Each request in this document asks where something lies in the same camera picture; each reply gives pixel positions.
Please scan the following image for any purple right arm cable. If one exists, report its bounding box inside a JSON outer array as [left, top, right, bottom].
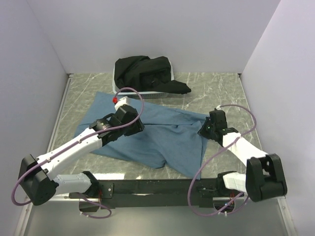
[[188, 104, 258, 217]]

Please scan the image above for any white plastic basket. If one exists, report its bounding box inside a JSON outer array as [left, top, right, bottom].
[[112, 66, 170, 99]]

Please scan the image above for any black cloth in basket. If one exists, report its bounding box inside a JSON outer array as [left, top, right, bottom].
[[114, 56, 191, 94]]

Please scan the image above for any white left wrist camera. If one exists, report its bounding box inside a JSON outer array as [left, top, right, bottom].
[[112, 96, 131, 111]]

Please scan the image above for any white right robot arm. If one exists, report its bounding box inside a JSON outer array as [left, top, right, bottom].
[[198, 109, 287, 202]]

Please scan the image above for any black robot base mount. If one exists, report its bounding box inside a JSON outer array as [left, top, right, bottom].
[[83, 178, 239, 209]]

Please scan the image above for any aluminium frame rail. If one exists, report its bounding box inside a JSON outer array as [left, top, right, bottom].
[[15, 72, 297, 236]]

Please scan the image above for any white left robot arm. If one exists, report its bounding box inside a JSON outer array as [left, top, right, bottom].
[[18, 105, 144, 206]]

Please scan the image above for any blue fabric pillowcase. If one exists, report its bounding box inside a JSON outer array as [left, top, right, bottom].
[[74, 91, 210, 179]]

